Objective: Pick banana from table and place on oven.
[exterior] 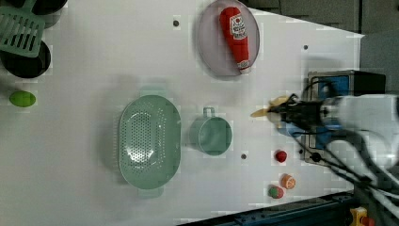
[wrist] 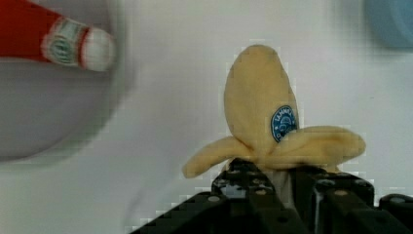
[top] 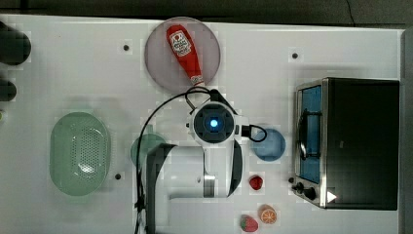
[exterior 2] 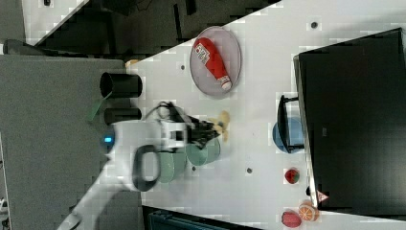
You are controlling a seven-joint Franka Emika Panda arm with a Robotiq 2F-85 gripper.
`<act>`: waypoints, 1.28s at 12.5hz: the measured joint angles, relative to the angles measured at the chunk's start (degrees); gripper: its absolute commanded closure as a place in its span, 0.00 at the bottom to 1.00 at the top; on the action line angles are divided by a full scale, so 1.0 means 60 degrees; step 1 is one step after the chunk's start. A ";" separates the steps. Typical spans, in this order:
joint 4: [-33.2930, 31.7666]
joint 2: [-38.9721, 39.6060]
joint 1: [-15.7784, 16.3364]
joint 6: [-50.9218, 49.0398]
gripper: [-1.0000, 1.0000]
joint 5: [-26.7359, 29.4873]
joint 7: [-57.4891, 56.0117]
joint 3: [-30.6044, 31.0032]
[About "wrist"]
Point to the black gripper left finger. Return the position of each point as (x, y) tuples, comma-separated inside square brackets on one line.
[(242, 200)]

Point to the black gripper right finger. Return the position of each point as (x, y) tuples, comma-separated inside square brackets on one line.
[(341, 203)]

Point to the plush peeled banana toy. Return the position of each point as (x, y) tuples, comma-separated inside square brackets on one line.
[(262, 116)]

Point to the blue plate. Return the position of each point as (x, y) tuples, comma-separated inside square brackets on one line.
[(391, 21)]

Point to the grey round plate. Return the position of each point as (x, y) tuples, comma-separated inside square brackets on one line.
[(41, 104)]

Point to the red ketchup bottle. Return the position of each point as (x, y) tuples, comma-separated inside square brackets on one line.
[(30, 31)]

